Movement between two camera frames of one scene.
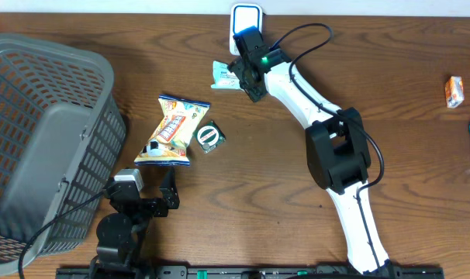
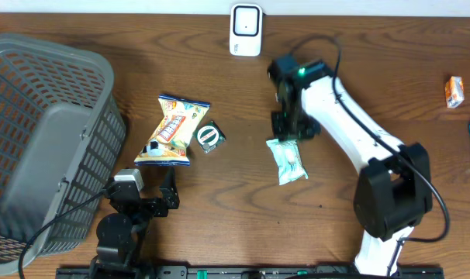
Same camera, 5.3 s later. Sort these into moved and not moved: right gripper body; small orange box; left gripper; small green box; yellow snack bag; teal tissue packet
Moved: teal tissue packet; right gripper body
Not moved: left gripper; small green box; small orange box; yellow snack bag
